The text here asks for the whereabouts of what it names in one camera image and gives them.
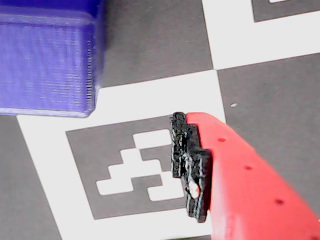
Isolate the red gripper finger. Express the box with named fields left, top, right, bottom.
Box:
left=169, top=111, right=320, bottom=240

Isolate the blue cube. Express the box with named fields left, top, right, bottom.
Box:
left=0, top=0, right=105, bottom=118

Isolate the black white marker board mat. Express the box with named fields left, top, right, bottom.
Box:
left=0, top=0, right=320, bottom=240

